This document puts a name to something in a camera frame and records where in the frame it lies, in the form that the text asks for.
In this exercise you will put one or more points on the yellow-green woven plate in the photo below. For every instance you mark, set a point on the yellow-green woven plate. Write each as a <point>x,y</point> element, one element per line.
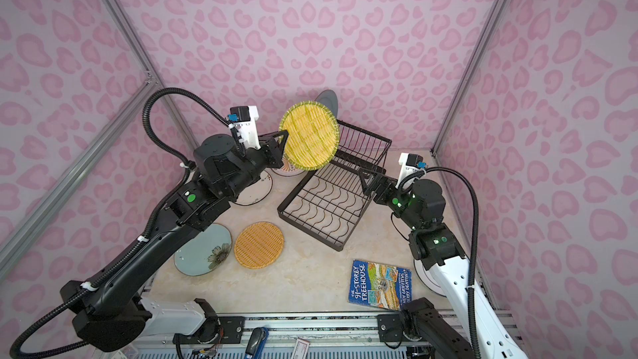
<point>313,135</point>

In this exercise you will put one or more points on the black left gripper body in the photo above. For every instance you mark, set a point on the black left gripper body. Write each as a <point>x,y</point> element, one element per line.
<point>269,158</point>

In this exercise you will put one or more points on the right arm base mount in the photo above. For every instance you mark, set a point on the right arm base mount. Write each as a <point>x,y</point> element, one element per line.
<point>393,328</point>

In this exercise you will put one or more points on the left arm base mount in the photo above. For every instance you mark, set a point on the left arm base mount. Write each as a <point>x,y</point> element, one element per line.
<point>227,329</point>

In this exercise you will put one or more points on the black wire dish rack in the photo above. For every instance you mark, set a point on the black wire dish rack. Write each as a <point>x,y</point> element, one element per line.
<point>328,204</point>

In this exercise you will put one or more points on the blue black tool handle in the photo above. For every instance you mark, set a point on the blue black tool handle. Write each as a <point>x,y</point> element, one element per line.
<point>256,343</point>

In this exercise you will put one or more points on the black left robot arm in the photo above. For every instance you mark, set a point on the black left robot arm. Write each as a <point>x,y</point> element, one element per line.
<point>113,314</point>

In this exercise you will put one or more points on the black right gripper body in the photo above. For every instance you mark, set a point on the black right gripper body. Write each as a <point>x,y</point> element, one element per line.
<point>391,197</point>

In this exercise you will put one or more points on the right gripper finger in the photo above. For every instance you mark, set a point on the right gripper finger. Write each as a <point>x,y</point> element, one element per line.
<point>369,186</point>
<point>367,174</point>

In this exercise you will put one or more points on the white plate orange sun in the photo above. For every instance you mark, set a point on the white plate orange sun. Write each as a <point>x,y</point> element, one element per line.
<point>287,169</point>

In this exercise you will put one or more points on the white plate black rings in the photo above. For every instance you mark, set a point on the white plate black rings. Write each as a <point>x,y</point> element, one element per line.
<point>423,279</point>

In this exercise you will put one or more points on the blue treehouse book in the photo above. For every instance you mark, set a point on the blue treehouse book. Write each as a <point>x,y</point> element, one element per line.
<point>379,285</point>

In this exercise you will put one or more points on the orange woven plate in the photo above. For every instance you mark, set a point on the orange woven plate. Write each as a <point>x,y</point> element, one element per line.
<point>259,245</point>

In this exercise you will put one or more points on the light blue flower plate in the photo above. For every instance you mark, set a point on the light blue flower plate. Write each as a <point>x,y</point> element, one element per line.
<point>204,253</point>

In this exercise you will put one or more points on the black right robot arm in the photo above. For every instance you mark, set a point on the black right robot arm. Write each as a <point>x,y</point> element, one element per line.
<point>420,204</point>

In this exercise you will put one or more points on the large grey-green plate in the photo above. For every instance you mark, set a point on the large grey-green plate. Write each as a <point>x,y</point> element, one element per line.
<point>329,99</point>

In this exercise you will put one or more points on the aluminium frame rail front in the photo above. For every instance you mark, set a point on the aluminium frame rail front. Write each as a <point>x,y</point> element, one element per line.
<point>330,335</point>

